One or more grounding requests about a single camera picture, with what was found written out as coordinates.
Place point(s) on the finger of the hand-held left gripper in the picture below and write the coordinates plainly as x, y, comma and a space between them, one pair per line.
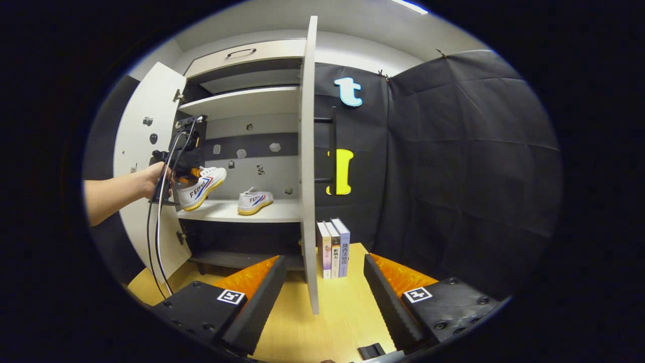
194, 174

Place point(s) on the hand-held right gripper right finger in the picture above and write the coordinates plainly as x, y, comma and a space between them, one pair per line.
390, 307

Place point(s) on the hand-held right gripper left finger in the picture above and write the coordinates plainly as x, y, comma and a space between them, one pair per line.
259, 307

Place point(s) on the white canvas shoe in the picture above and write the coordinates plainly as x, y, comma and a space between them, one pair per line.
204, 189
254, 201

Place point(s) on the white shoe cabinet door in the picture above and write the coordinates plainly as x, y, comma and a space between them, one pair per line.
133, 126
308, 176

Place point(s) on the white shoe cabinet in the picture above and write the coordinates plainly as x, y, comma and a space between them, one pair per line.
242, 212

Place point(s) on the small black block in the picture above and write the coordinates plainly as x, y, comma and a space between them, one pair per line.
372, 351

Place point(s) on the lavender spine book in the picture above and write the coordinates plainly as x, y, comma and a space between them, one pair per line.
344, 247

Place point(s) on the dark spine book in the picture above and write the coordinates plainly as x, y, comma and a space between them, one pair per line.
334, 252

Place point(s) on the pink spine book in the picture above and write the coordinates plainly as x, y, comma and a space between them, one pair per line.
325, 252

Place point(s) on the ceiling light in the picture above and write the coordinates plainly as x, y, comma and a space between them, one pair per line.
410, 6

